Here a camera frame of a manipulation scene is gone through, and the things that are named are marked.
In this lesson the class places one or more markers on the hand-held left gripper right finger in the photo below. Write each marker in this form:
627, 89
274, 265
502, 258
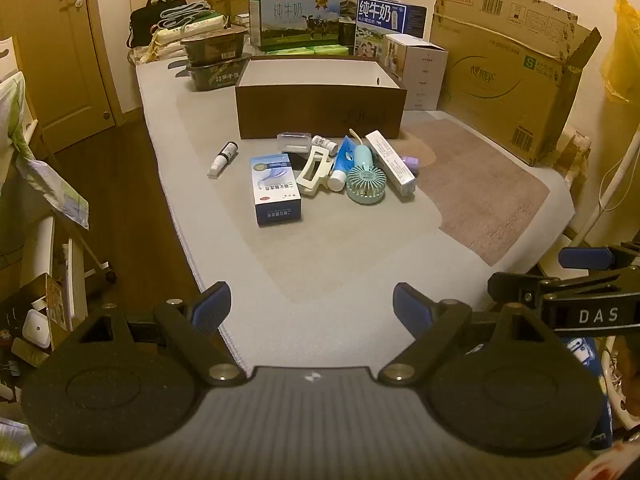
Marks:
411, 310

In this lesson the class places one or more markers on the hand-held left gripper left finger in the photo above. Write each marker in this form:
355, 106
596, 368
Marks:
216, 305

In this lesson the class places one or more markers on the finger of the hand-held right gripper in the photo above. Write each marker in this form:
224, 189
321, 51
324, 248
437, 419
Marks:
515, 287
585, 258

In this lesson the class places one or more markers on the blue medicine box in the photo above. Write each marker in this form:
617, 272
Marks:
275, 190

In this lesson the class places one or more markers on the mint handheld fan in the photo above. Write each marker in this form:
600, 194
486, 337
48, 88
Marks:
366, 180

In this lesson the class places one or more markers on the small white black-capped tube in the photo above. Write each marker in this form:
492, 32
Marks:
222, 160

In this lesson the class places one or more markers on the purple cosmetic tube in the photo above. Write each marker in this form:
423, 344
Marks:
412, 164

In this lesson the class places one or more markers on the long white carton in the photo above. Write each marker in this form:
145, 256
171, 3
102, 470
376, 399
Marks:
390, 162

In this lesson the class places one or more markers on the blue white-capped tube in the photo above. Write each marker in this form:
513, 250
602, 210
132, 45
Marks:
342, 162

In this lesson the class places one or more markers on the white hair claw clip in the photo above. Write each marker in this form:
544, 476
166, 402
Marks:
314, 172

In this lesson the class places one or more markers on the clear plastic case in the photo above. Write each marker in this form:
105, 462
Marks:
294, 142

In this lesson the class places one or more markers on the small white bottle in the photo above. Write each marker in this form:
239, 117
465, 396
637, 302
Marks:
324, 143

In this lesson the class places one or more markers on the brown storage box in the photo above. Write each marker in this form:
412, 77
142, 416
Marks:
320, 110

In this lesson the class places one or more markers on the white pole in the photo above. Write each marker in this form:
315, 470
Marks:
617, 175

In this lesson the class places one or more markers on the brown mat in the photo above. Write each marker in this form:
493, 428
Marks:
480, 200

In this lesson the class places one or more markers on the large cardboard box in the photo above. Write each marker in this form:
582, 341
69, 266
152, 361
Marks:
505, 75

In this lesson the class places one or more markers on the yellow plastic bag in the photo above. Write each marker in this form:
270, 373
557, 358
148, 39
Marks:
622, 55

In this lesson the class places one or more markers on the green patterned cloth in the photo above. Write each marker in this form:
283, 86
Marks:
45, 180

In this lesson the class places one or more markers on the dark instant noodle bowl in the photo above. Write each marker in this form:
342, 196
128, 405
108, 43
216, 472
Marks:
212, 45
215, 76

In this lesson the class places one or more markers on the white product box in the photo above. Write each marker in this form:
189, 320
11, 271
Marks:
417, 70

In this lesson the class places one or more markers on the green tissue pack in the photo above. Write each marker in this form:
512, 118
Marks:
330, 50
289, 51

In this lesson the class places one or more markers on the stack of pale packets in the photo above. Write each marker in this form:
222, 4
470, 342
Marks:
172, 35

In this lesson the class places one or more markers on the wooden door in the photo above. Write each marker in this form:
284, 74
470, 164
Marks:
65, 60

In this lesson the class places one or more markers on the blue milk carton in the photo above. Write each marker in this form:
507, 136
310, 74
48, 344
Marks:
385, 17

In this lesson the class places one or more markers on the black bag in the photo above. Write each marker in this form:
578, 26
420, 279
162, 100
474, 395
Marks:
147, 17

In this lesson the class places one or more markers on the green cow-print milk carton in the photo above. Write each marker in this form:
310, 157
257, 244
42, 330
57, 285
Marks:
292, 17

